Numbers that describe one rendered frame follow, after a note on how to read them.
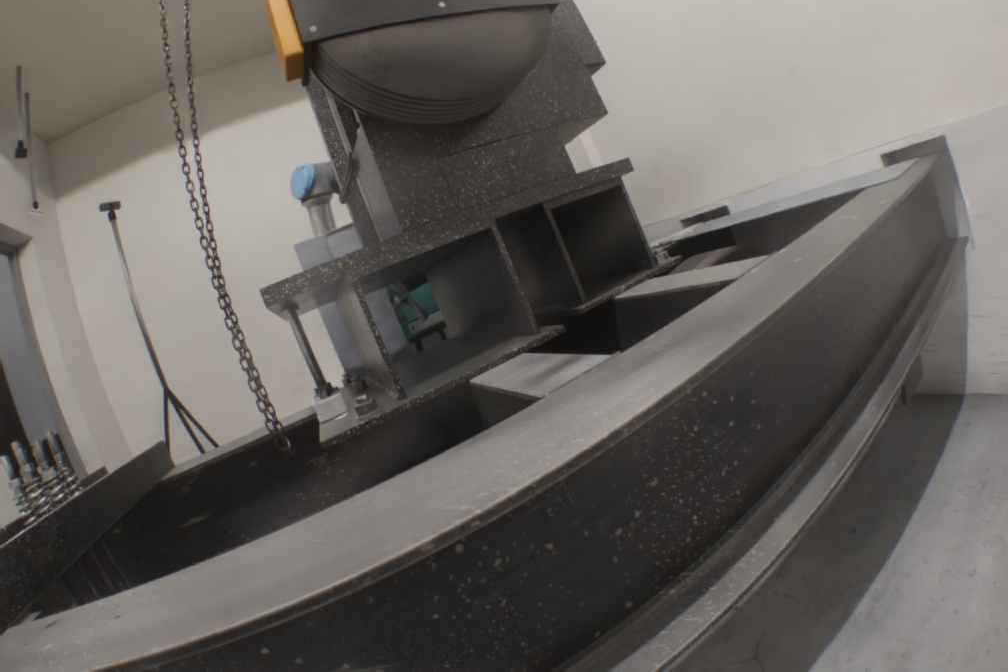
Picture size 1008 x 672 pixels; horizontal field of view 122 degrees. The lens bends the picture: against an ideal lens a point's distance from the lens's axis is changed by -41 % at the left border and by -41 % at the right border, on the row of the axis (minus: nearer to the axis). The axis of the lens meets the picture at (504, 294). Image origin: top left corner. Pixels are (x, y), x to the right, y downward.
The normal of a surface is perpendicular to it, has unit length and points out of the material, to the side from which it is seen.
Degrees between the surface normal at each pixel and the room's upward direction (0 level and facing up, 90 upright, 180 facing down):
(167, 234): 90
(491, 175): 90
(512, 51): 90
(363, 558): 0
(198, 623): 0
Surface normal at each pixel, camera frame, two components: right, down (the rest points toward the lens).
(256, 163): 0.38, -0.10
